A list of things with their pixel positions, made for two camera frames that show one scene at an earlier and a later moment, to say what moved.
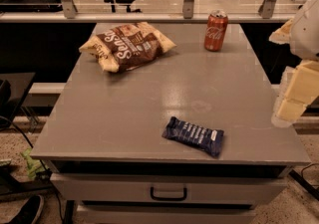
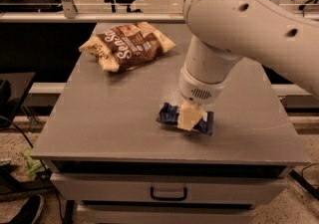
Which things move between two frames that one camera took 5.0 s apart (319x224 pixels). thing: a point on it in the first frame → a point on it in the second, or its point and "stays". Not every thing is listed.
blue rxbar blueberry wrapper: [205, 138] → [169, 113]
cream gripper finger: [302, 91] → [197, 93]
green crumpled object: [33, 165] stays
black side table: [13, 88] stays
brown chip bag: [127, 47] stays
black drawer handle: [152, 194] stays
